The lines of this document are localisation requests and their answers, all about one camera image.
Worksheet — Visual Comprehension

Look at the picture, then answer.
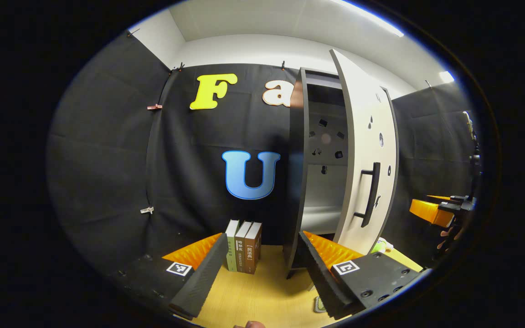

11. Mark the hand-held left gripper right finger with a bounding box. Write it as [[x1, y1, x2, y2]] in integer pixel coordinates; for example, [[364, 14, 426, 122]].
[[299, 230, 425, 319]]

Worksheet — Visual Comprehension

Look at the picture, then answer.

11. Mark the dark grey cabinet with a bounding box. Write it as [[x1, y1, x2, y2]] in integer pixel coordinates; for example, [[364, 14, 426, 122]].
[[283, 67, 352, 279]]

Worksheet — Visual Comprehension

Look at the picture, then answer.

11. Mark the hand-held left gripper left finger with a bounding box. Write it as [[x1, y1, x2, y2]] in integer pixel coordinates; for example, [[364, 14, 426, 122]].
[[117, 232, 229, 319]]

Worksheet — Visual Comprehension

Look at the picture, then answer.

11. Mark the green book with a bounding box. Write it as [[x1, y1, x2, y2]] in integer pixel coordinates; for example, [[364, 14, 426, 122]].
[[225, 220, 240, 272]]

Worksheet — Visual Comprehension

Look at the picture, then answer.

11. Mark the green and white small object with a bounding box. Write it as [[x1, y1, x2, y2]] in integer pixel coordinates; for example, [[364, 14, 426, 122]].
[[371, 237, 394, 255]]

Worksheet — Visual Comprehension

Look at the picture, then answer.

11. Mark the black backdrop cloth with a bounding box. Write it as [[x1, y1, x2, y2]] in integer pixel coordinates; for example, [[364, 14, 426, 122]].
[[46, 30, 479, 274]]

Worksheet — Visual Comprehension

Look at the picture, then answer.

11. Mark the dark upright stand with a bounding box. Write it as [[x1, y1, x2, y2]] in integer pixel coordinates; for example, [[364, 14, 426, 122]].
[[465, 111, 482, 196]]

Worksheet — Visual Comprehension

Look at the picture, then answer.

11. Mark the dark brown book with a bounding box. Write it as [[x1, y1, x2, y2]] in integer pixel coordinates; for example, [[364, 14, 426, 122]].
[[235, 221, 253, 274]]

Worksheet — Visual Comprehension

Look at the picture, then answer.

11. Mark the beige cabinet door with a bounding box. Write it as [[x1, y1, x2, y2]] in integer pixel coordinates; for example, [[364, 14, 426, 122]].
[[329, 49, 399, 256]]

